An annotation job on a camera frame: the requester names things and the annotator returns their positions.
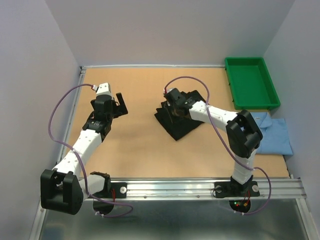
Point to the aluminium table frame rail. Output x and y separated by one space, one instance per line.
67 116

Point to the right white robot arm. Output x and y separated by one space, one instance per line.
244 135

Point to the front aluminium rail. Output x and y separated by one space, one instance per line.
172 188

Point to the light blue shirt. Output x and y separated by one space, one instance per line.
275 139

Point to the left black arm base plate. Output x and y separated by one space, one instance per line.
113 190

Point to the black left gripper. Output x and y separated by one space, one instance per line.
121 109

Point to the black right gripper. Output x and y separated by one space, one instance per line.
170 105

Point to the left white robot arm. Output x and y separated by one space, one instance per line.
74 164

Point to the black long sleeve shirt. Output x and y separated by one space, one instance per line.
176 128

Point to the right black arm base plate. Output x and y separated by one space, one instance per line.
230 189

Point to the green plastic bin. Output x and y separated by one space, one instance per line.
250 84

